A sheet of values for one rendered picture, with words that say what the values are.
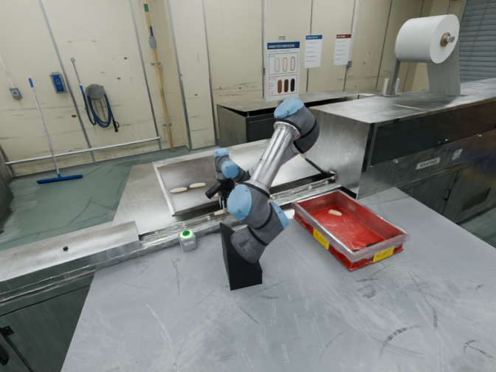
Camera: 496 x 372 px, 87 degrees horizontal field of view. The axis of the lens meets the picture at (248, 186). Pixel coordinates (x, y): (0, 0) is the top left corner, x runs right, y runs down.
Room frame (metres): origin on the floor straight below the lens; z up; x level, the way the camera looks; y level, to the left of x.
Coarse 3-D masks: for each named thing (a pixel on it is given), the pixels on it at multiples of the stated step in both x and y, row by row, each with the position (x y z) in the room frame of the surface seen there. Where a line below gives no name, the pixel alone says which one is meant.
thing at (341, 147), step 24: (408, 96) 2.08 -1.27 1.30; (432, 96) 2.04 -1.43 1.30; (456, 96) 2.00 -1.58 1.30; (480, 96) 1.96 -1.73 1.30; (336, 120) 1.60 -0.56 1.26; (360, 120) 1.44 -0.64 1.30; (384, 120) 1.43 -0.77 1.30; (336, 144) 1.58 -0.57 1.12; (360, 144) 1.42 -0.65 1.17; (456, 144) 1.78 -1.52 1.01; (480, 144) 1.94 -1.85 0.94; (336, 168) 1.56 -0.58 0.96; (360, 168) 1.39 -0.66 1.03; (384, 168) 1.46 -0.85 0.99; (408, 168) 1.57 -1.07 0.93; (432, 168) 1.69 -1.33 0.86; (360, 192) 1.39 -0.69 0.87
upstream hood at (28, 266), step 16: (128, 224) 1.09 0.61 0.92; (64, 240) 0.98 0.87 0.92; (80, 240) 0.98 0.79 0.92; (96, 240) 0.97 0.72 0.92; (112, 240) 0.97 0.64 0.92; (128, 240) 0.96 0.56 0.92; (16, 256) 0.89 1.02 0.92; (32, 256) 0.88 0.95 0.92; (48, 256) 0.88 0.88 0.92; (64, 256) 0.87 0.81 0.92; (80, 256) 0.87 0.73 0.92; (96, 256) 0.89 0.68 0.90; (112, 256) 0.91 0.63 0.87; (0, 272) 0.79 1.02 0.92; (16, 272) 0.79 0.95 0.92; (32, 272) 0.79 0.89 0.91; (48, 272) 0.81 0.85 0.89; (64, 272) 0.83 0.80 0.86; (0, 288) 0.74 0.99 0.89; (16, 288) 0.76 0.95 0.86
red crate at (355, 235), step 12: (336, 204) 1.33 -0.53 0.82; (324, 216) 1.22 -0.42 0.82; (336, 216) 1.21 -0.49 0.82; (348, 216) 1.21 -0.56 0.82; (312, 228) 1.07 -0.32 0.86; (336, 228) 1.10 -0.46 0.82; (348, 228) 1.10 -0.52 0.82; (360, 228) 1.10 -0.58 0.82; (348, 240) 1.01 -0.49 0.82; (360, 240) 1.00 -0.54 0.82; (372, 240) 1.00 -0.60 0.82; (384, 240) 1.00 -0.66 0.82; (336, 252) 0.90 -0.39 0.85; (396, 252) 0.90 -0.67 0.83; (348, 264) 0.82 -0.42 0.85; (360, 264) 0.83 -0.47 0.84
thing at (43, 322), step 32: (480, 160) 1.99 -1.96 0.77; (416, 192) 1.65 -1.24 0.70; (448, 192) 1.85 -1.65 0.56; (480, 192) 2.10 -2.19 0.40; (0, 256) 1.01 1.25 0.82; (64, 288) 0.82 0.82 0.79; (0, 320) 0.71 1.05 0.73; (32, 320) 0.75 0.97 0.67; (64, 320) 0.79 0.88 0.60; (0, 352) 0.69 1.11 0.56; (32, 352) 0.72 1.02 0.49; (64, 352) 0.77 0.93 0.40
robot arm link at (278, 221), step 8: (272, 208) 0.84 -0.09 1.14; (272, 216) 0.81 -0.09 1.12; (280, 216) 0.82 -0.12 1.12; (264, 224) 0.79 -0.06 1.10; (272, 224) 0.80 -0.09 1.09; (280, 224) 0.81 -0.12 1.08; (288, 224) 0.83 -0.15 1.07; (256, 232) 0.81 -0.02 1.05; (264, 232) 0.80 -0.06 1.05; (272, 232) 0.81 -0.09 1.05; (264, 240) 0.80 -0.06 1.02; (272, 240) 0.82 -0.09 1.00
